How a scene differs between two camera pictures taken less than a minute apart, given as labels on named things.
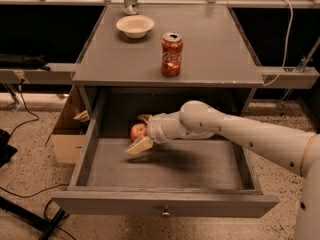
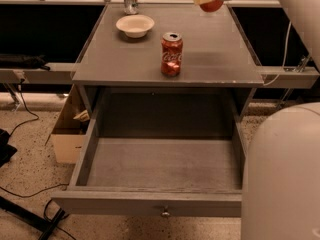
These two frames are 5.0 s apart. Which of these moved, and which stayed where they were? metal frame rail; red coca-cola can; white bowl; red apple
Moved: red apple
Stayed: white bowl; red coca-cola can; metal frame rail
